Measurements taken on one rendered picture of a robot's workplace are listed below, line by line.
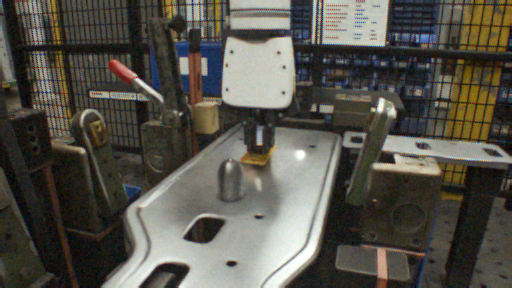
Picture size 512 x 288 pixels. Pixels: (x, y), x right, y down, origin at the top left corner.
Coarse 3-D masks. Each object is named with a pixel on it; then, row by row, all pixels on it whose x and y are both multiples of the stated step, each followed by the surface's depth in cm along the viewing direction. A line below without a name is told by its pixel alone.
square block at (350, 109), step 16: (336, 96) 73; (352, 96) 73; (368, 96) 73; (336, 112) 71; (352, 112) 70; (368, 112) 69; (336, 128) 73; (352, 128) 72; (352, 160) 74; (336, 192) 77; (336, 208) 78; (336, 224) 80; (336, 240) 81
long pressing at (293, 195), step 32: (256, 128) 70; (288, 128) 70; (192, 160) 53; (288, 160) 54; (320, 160) 54; (160, 192) 43; (192, 192) 43; (256, 192) 43; (288, 192) 43; (320, 192) 43; (128, 224) 35; (160, 224) 36; (192, 224) 36; (224, 224) 36; (256, 224) 36; (288, 224) 36; (320, 224) 37; (160, 256) 31; (192, 256) 31; (224, 256) 31; (256, 256) 31; (288, 256) 31
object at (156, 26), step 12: (156, 24) 50; (168, 24) 51; (180, 24) 50; (156, 36) 51; (168, 36) 53; (156, 48) 51; (168, 48) 54; (156, 60) 52; (168, 60) 52; (168, 72) 52; (180, 72) 55; (168, 84) 52; (180, 84) 55; (168, 96) 53; (180, 96) 56; (168, 108) 54; (180, 108) 56; (180, 120) 55
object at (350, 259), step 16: (336, 256) 32; (352, 256) 32; (368, 256) 32; (384, 256) 32; (400, 256) 32; (336, 272) 31; (352, 272) 30; (368, 272) 30; (384, 272) 30; (400, 272) 30
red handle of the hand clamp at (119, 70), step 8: (112, 64) 56; (120, 64) 56; (112, 72) 56; (120, 72) 55; (128, 72) 56; (128, 80) 55; (136, 80) 56; (136, 88) 56; (144, 88) 55; (144, 96) 56; (152, 96) 55; (160, 96) 56; (160, 104) 55
